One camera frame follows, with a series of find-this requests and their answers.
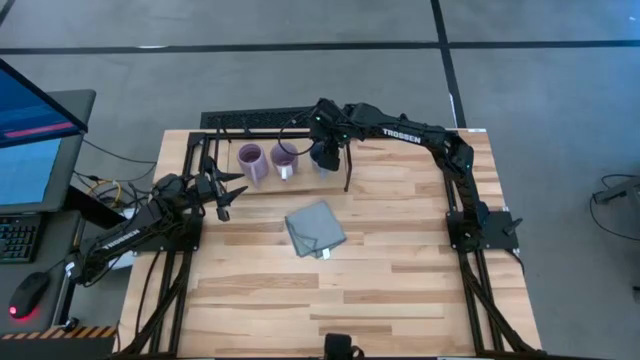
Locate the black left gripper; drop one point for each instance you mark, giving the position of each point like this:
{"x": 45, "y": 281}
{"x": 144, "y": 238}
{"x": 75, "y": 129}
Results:
{"x": 217, "y": 190}

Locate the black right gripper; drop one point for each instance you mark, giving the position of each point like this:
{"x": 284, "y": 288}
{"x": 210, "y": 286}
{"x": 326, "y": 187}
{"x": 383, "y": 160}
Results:
{"x": 327, "y": 134}

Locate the small blue cup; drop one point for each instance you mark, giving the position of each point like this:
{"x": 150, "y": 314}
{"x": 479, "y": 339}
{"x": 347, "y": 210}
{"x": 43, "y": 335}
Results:
{"x": 313, "y": 151}

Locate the ribbed purple mug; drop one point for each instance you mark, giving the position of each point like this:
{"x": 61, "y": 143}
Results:
{"x": 252, "y": 167}

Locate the pink and white mug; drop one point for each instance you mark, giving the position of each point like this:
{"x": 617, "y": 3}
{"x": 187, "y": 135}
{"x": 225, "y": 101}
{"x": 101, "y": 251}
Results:
{"x": 284, "y": 155}

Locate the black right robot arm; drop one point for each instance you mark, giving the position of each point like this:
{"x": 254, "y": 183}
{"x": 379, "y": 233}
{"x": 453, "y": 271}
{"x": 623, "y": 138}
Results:
{"x": 405, "y": 135}

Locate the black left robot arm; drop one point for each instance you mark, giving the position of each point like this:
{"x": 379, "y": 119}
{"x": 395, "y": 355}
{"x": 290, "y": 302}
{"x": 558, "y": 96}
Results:
{"x": 125, "y": 235}

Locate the black perforated floor grille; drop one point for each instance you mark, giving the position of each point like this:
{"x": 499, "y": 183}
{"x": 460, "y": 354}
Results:
{"x": 255, "y": 119}

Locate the grey folded cloth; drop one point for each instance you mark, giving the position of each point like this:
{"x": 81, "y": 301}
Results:
{"x": 315, "y": 230}

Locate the grey operator desk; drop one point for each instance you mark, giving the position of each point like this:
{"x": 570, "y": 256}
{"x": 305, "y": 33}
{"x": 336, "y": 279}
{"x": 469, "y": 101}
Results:
{"x": 55, "y": 240}

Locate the grey-framed computer monitor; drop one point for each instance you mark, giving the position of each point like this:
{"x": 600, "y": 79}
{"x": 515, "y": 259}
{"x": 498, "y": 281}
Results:
{"x": 30, "y": 172}

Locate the black-framed computer monitor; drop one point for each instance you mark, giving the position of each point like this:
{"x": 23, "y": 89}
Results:
{"x": 30, "y": 110}

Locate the black keyboard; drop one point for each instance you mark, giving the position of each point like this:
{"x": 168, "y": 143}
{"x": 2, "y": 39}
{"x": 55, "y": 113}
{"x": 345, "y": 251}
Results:
{"x": 17, "y": 239}

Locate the yellow black hazard strip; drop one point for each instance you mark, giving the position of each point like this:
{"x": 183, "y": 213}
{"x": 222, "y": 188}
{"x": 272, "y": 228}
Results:
{"x": 60, "y": 332}

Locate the black mouse with red light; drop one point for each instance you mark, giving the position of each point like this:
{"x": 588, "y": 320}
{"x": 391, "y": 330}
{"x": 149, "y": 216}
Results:
{"x": 27, "y": 295}

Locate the grey floor device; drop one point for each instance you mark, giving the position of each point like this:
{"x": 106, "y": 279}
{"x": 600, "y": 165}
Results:
{"x": 622, "y": 190}

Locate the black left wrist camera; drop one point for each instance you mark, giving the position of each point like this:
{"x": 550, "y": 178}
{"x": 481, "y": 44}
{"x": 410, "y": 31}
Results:
{"x": 203, "y": 186}

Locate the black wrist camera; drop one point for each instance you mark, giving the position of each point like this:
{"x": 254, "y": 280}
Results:
{"x": 203, "y": 186}
{"x": 326, "y": 107}

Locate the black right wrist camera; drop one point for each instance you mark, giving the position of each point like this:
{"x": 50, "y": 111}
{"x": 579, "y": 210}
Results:
{"x": 326, "y": 107}

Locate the black aluminium table frame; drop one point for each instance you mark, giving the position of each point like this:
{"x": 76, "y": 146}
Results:
{"x": 190, "y": 150}

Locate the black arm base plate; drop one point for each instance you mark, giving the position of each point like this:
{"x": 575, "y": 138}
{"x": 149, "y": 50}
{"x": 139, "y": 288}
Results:
{"x": 495, "y": 230}
{"x": 185, "y": 242}

